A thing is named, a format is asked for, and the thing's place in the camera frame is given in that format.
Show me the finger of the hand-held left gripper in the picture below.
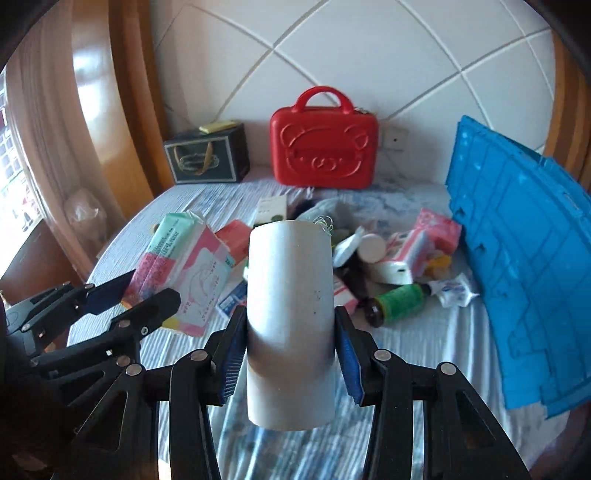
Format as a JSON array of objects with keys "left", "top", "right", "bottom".
[
  {"left": 9, "top": 270, "right": 137, "bottom": 337},
  {"left": 30, "top": 288, "right": 182, "bottom": 379}
]

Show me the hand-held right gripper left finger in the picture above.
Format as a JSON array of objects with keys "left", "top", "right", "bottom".
[{"left": 69, "top": 305, "right": 247, "bottom": 480}]

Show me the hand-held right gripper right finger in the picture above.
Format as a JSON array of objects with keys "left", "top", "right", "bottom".
[{"left": 335, "top": 305, "right": 532, "bottom": 480}]

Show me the white plastic pipe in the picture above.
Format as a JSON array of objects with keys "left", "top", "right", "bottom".
[{"left": 246, "top": 220, "right": 337, "bottom": 432}]

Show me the blue plastic crate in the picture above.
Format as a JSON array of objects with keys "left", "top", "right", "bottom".
[{"left": 445, "top": 115, "right": 591, "bottom": 418}]

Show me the pink green tissue pack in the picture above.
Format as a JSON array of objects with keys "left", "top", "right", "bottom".
[{"left": 121, "top": 211, "right": 235, "bottom": 337}]

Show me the blue white medicine box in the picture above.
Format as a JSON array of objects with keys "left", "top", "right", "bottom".
[{"left": 217, "top": 279, "right": 250, "bottom": 319}]

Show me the red white small box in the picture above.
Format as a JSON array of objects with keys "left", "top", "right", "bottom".
[{"left": 332, "top": 277, "right": 361, "bottom": 315}]

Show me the brown bottle green label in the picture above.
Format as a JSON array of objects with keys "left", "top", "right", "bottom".
[{"left": 365, "top": 282, "right": 432, "bottom": 328}]

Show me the clear plastic bag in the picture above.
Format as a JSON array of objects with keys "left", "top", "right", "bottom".
[{"left": 65, "top": 187, "right": 109, "bottom": 241}]

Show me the floral bed sheet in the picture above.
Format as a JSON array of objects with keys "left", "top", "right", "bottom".
[{"left": 69, "top": 178, "right": 573, "bottom": 480}]

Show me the red pink packet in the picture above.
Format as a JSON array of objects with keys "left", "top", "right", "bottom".
[{"left": 216, "top": 219, "right": 254, "bottom": 264}]

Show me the white squeeze tube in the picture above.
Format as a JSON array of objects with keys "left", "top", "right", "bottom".
[{"left": 332, "top": 226, "right": 368, "bottom": 268}]

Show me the white red tissue packet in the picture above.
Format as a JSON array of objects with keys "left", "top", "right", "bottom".
[{"left": 373, "top": 228, "right": 430, "bottom": 284}]

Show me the white pill bottle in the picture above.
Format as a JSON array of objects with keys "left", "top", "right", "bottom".
[{"left": 358, "top": 233, "right": 387, "bottom": 264}]

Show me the white blue sachet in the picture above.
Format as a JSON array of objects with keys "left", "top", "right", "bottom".
[{"left": 431, "top": 272, "right": 481, "bottom": 309}]

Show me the small yellow item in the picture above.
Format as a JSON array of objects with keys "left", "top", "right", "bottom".
[{"left": 425, "top": 254, "right": 452, "bottom": 278}]

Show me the window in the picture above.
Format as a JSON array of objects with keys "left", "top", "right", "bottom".
[{"left": 0, "top": 69, "right": 42, "bottom": 278}]

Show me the grey cloth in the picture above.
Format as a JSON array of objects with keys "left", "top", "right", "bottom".
[{"left": 288, "top": 198, "right": 356, "bottom": 232}]

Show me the white green carton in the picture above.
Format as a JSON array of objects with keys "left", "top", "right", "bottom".
[{"left": 255, "top": 196, "right": 288, "bottom": 227}]

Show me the black gift box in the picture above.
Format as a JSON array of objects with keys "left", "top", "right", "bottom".
[{"left": 164, "top": 122, "right": 250, "bottom": 184}]

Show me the wooden side panel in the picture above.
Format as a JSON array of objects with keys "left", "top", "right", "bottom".
[{"left": 0, "top": 0, "right": 158, "bottom": 301}]

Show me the red bear suitcase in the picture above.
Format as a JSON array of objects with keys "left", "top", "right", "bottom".
[{"left": 270, "top": 86, "right": 380, "bottom": 188}]

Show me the white padded headboard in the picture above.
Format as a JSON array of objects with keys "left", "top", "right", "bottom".
[{"left": 108, "top": 0, "right": 571, "bottom": 195}]

